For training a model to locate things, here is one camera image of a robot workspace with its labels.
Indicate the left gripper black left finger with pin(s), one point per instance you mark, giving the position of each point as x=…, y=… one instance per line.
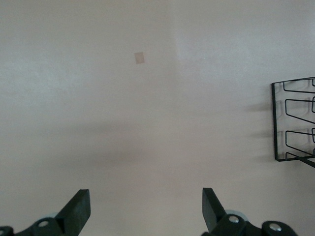
x=76, y=214

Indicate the brown paper table cover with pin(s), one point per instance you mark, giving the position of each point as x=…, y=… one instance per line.
x=98, y=110

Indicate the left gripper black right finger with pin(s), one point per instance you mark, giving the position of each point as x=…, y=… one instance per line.
x=211, y=214

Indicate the small brown tape square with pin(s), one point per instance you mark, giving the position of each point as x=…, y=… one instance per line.
x=139, y=58

